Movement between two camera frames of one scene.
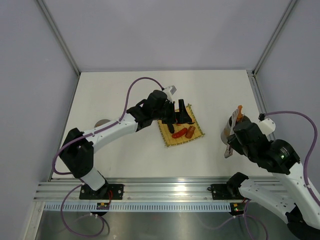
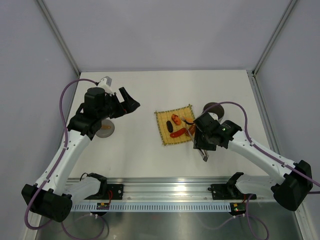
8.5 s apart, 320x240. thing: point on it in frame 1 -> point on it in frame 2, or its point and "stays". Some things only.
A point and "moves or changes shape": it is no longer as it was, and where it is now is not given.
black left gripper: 181,117 -> 128,105
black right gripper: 233,141 -> 199,143
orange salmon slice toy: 239,115 moves or changes shape
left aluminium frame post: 58,35 stays
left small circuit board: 105,206 stays
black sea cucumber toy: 171,127 stays
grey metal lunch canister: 227,130 -> 218,109
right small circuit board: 237,207 stays
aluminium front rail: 137,189 stays
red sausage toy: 179,133 stays
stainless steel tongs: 227,129 -> 205,155
